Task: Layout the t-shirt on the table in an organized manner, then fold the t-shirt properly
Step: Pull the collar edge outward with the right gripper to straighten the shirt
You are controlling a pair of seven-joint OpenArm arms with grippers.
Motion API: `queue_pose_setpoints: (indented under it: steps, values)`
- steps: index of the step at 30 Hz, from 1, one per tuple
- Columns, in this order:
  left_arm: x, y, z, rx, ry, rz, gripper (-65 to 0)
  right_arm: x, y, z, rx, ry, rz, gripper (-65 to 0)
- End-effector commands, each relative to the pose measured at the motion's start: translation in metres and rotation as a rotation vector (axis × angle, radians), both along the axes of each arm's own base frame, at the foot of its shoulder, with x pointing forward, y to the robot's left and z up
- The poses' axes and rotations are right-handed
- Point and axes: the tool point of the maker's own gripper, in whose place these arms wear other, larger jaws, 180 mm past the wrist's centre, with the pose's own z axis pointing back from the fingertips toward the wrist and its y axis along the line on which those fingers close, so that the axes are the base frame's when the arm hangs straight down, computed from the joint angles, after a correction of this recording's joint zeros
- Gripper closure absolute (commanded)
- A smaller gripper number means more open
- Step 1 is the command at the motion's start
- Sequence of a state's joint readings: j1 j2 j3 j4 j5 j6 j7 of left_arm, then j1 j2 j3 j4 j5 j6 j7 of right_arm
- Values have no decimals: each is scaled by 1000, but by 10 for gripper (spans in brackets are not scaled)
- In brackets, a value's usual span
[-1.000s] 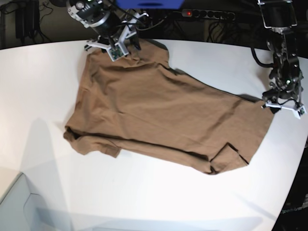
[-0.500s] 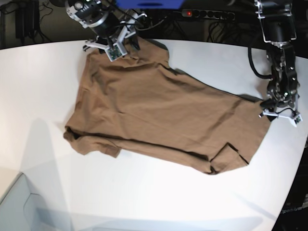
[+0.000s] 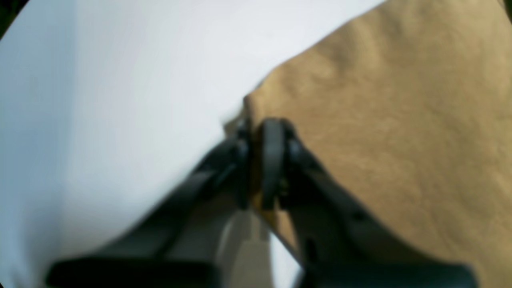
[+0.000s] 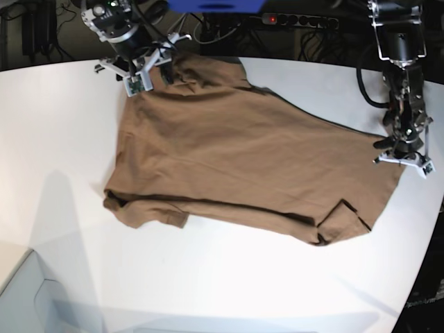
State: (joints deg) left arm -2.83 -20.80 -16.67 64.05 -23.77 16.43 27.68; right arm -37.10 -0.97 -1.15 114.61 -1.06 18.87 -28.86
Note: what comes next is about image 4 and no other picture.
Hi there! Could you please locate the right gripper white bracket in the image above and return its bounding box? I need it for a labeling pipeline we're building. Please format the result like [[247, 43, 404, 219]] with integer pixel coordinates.
[[94, 32, 192, 97]]

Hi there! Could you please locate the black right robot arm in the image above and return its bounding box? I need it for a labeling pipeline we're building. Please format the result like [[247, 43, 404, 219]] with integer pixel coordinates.
[[80, 1, 191, 96]]

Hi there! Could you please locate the brown t-shirt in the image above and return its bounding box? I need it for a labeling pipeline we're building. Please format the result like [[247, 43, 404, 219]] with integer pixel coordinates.
[[103, 54, 404, 246]]

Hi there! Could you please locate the white bin at table corner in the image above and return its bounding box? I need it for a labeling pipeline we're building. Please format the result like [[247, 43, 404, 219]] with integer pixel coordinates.
[[1, 250, 107, 332]]

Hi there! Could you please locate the blue box at table edge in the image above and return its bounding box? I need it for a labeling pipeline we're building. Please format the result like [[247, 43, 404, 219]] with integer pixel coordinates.
[[168, 0, 265, 13]]

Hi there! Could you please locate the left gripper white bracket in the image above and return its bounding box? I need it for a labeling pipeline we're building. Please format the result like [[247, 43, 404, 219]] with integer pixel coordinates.
[[373, 137, 436, 178]]

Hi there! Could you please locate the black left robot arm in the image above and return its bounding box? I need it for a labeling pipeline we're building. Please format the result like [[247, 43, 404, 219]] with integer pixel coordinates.
[[357, 1, 435, 178]]

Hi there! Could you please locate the white power strip red switch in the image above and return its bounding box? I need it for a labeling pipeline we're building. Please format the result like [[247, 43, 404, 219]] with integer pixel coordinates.
[[261, 13, 339, 31]]

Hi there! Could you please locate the black equipment on floor left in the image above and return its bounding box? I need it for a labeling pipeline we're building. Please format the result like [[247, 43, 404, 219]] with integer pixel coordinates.
[[22, 1, 57, 62]]

